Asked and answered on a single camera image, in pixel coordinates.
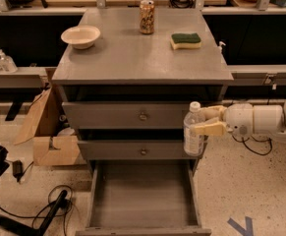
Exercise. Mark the grey top drawer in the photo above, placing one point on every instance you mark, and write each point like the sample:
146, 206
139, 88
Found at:
125, 115

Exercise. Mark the clear plastic water bottle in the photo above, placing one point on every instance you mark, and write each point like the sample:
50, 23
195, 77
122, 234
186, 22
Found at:
193, 143

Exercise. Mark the clear pump bottle right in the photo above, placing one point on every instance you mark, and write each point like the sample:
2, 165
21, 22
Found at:
7, 63

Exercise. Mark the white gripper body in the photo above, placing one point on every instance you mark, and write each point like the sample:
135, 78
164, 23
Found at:
239, 120

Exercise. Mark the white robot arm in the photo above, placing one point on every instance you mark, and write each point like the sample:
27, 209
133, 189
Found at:
268, 120

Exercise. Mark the black power adapter left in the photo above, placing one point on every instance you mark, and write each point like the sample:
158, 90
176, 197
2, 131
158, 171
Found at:
17, 169

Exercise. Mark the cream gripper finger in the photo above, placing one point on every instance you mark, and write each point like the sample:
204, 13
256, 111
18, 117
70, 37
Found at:
217, 128
216, 111

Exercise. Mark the cream ceramic bowl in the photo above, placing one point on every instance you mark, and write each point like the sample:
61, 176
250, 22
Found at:
81, 37

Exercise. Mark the grey wooden drawer cabinet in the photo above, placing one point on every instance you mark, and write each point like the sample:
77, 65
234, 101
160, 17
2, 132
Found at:
125, 65

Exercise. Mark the black stand base left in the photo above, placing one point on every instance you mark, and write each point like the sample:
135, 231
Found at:
41, 221

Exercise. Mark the brown cardboard box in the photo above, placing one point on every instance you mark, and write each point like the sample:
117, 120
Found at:
54, 143

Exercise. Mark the small white pump dispenser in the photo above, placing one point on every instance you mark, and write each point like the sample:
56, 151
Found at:
221, 46

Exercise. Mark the grey middle drawer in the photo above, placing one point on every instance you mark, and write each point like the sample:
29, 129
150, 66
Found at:
132, 150

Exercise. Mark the patterned drink can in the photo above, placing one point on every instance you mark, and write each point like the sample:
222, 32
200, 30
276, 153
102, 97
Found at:
147, 17

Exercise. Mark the grey open bottom drawer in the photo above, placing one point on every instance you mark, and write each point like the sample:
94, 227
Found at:
143, 198

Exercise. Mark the green yellow sponge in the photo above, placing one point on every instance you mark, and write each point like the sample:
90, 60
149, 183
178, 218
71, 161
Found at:
185, 41

